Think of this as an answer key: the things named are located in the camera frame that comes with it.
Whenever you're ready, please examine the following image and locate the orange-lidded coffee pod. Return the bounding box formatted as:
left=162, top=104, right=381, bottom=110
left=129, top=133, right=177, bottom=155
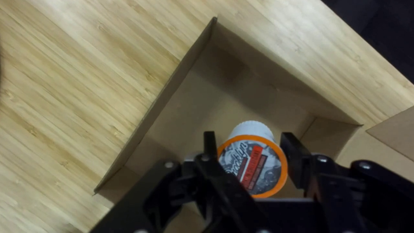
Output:
left=217, top=121, right=288, bottom=199

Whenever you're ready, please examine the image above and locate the brown cardboard box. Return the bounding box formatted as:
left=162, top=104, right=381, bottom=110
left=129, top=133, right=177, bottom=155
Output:
left=93, top=16, right=414, bottom=233

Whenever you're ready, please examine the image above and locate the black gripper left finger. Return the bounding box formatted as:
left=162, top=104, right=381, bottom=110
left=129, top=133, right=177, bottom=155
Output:
left=195, top=131, right=259, bottom=233

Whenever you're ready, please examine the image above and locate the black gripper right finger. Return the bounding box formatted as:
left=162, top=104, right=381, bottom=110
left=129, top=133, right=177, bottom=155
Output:
left=281, top=132, right=367, bottom=233

